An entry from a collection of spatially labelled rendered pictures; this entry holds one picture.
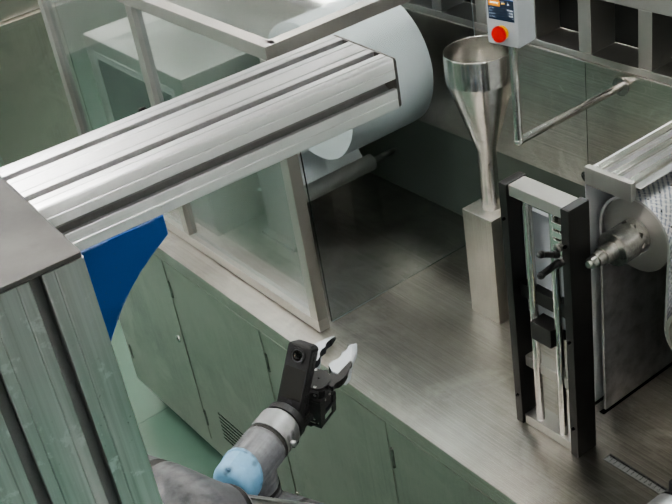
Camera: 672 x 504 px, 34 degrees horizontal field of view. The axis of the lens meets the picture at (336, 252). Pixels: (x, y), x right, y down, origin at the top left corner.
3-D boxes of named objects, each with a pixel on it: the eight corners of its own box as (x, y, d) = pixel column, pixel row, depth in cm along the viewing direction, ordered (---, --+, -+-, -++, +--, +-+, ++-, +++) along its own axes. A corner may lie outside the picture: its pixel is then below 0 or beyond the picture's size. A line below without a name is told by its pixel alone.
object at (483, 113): (456, 310, 250) (430, 81, 220) (500, 283, 256) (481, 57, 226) (499, 335, 240) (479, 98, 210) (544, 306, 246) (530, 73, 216)
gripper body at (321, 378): (301, 393, 190) (264, 437, 182) (299, 356, 185) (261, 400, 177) (339, 407, 187) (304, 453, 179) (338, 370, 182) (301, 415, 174)
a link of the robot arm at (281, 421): (246, 416, 174) (290, 433, 170) (261, 398, 177) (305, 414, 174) (250, 449, 178) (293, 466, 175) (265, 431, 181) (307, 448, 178)
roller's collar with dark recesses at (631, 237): (597, 259, 188) (597, 227, 185) (621, 244, 191) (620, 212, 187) (627, 272, 183) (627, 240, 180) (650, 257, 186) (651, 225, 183)
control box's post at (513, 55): (512, 141, 206) (505, 41, 195) (518, 138, 207) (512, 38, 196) (518, 143, 205) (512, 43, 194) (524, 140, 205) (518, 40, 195)
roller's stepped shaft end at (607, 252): (580, 269, 183) (580, 253, 182) (604, 254, 186) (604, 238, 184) (595, 276, 181) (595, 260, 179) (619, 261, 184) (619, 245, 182)
